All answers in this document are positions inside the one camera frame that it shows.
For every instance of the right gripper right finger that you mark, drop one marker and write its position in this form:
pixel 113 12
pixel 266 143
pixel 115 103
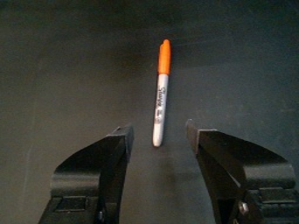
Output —
pixel 249 172

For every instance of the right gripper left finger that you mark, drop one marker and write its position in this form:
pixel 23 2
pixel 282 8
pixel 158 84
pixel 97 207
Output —
pixel 87 178

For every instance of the grey marker pen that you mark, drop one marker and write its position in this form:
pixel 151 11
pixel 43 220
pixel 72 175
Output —
pixel 161 110

